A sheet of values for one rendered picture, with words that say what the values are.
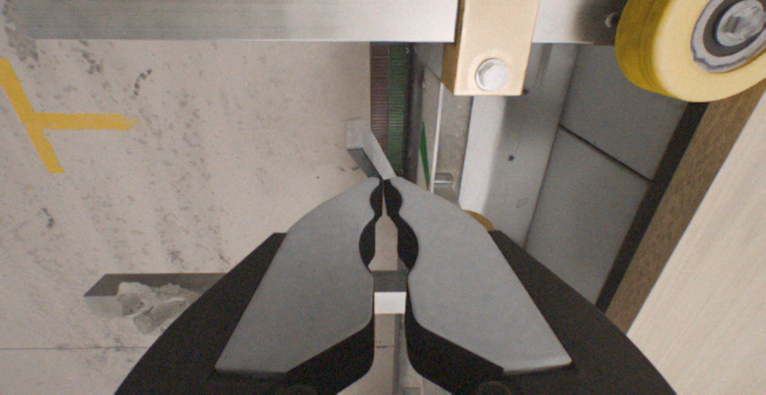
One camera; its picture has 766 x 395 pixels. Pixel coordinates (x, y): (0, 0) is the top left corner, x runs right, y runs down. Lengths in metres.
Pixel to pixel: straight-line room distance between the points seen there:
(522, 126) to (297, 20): 0.38
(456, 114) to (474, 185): 0.18
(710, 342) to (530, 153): 0.29
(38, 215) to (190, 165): 0.70
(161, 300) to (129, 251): 1.41
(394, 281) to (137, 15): 0.29
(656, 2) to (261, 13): 0.23
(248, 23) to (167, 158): 1.18
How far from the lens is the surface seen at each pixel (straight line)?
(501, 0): 0.24
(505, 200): 0.58
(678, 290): 0.36
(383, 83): 0.38
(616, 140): 0.46
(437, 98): 0.30
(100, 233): 1.77
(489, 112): 0.51
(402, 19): 0.24
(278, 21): 0.25
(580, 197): 0.51
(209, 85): 1.23
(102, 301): 0.42
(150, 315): 0.38
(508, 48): 0.25
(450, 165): 0.43
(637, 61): 0.24
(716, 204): 0.32
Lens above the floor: 1.08
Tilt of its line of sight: 62 degrees down
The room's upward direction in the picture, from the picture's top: 177 degrees clockwise
